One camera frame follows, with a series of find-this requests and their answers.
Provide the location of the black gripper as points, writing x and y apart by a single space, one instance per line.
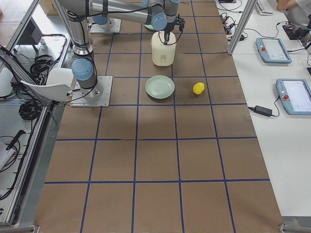
168 28

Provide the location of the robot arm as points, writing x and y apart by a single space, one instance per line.
80 22
157 13

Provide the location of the green plate far side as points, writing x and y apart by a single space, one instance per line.
149 27

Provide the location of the green plate near yellow pepper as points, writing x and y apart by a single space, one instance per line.
159 87

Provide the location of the yellow bell pepper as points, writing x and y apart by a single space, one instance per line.
198 88

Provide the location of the far teach pendant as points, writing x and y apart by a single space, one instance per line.
272 50

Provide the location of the teach pendant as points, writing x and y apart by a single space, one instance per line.
272 50
295 96

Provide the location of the white chair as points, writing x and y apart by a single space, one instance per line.
57 86

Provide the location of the cardboard box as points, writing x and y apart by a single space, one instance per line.
51 7

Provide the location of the black power adapter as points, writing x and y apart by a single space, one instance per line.
263 111

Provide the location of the brown table mat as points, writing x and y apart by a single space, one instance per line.
184 164

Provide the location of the near teach pendant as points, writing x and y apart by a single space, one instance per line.
295 96

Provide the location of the white rice cooker orange handle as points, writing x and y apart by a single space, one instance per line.
163 55

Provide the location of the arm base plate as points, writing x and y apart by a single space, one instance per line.
108 26
99 96

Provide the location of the aluminium frame post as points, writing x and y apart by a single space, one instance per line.
250 5

